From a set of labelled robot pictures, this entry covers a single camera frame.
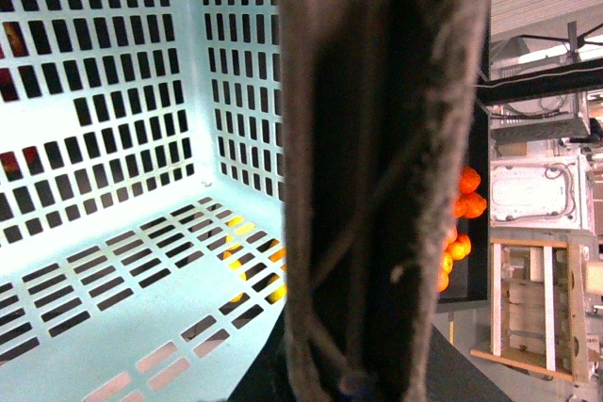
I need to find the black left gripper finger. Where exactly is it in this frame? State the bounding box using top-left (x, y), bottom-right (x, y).
top-left (279, 0), bottom-right (490, 401)

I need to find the light blue plastic basket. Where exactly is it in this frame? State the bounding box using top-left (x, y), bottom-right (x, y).
top-left (1, 0), bottom-right (284, 401)

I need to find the yellow fruit under basket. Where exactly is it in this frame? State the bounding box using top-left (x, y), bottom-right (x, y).
top-left (220, 216), bottom-right (287, 304)

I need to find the orange tangerine top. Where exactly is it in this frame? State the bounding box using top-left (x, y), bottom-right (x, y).
top-left (459, 166), bottom-right (481, 195)

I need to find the orange tangerine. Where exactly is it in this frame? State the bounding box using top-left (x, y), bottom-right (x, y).
top-left (445, 233), bottom-right (472, 261)
top-left (459, 166), bottom-right (481, 195)
top-left (453, 192), bottom-right (487, 219)

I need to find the orange tangerine lower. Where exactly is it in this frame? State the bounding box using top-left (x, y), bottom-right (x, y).
top-left (445, 233), bottom-right (472, 261)

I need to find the white machine back panel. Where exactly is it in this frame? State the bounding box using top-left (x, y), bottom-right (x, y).
top-left (489, 154), bottom-right (595, 233)

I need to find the black shelf frame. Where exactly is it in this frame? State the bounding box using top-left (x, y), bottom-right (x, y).
top-left (437, 37), bottom-right (602, 312)

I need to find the wooden crate frame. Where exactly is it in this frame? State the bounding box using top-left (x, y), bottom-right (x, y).
top-left (470, 233), bottom-right (597, 383)

